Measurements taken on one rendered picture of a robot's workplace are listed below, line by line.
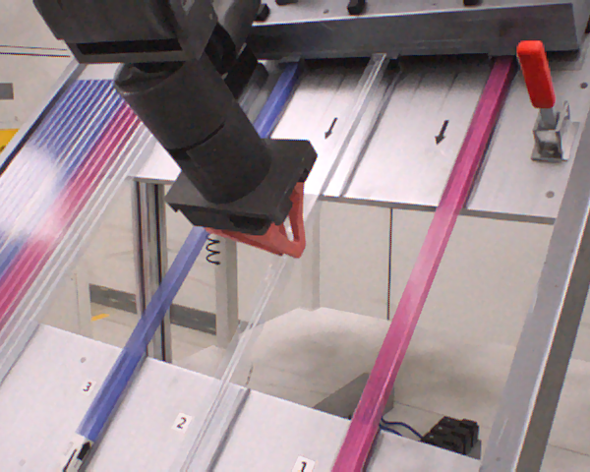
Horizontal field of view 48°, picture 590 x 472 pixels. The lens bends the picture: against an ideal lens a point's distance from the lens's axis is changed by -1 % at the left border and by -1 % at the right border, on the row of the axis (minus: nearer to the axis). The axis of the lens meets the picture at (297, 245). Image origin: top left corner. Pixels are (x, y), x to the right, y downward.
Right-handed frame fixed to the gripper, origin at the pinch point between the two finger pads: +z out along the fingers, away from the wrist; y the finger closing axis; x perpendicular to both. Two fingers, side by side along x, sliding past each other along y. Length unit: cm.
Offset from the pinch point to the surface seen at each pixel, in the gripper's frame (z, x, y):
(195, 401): 1.7, 13.8, 2.6
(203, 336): 186, -52, 169
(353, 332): 68, -22, 31
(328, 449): 1.8, 13.9, -9.4
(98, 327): 172, -39, 217
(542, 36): -1.2, -22.0, -14.7
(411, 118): 1.6, -15.4, -4.6
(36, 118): 0.4, -13.1, 46.6
